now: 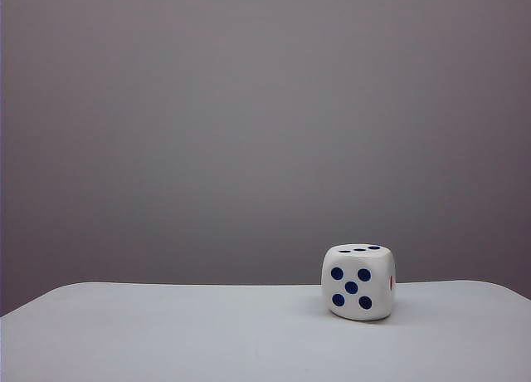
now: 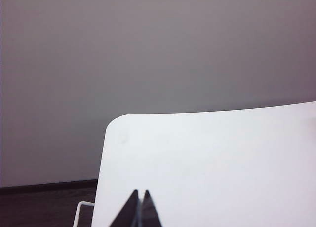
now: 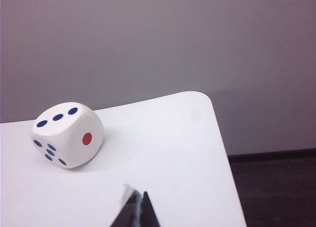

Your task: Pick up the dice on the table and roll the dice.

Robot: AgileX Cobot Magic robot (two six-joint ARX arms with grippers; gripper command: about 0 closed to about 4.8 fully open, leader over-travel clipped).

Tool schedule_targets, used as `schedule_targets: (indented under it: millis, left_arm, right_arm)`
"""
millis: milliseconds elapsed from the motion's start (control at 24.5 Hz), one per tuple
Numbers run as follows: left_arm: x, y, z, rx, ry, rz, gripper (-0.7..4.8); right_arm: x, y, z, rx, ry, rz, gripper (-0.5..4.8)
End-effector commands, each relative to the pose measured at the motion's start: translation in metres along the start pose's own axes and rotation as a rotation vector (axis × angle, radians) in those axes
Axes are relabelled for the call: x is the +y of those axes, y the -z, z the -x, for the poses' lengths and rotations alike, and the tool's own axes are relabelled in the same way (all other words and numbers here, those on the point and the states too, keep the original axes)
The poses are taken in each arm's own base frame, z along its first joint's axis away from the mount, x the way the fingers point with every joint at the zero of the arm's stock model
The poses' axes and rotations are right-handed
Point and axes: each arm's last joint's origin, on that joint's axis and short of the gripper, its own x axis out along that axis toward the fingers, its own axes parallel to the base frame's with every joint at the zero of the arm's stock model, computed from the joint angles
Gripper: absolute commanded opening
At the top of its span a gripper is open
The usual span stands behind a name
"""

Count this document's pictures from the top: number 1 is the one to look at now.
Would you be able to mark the white die with blue pips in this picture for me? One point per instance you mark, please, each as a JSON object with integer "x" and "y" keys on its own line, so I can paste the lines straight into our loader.
{"x": 357, "y": 290}

